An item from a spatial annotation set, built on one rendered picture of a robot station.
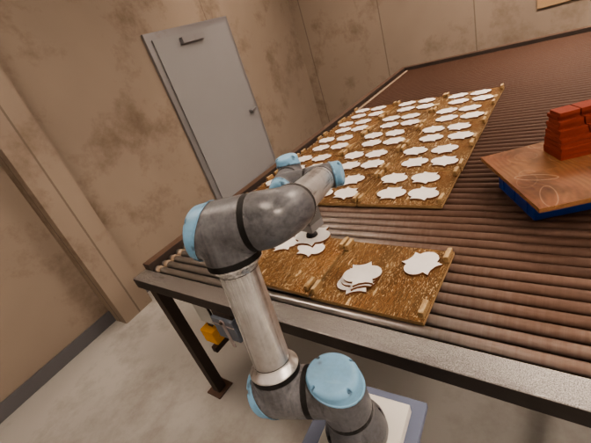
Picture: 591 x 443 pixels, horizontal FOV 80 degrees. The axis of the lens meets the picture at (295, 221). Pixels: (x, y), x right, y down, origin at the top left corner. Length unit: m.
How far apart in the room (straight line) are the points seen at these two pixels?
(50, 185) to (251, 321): 2.65
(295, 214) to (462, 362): 0.63
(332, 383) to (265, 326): 0.18
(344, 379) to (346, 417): 0.08
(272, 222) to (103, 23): 3.54
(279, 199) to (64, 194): 2.75
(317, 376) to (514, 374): 0.49
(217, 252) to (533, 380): 0.78
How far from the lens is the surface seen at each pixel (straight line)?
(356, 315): 1.22
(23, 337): 3.52
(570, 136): 1.72
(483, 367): 1.07
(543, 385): 1.06
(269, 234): 0.64
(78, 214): 3.32
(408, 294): 1.23
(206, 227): 0.68
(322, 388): 0.82
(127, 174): 3.77
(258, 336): 0.79
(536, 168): 1.67
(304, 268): 1.46
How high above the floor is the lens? 1.76
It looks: 27 degrees down
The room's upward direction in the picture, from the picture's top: 19 degrees counter-clockwise
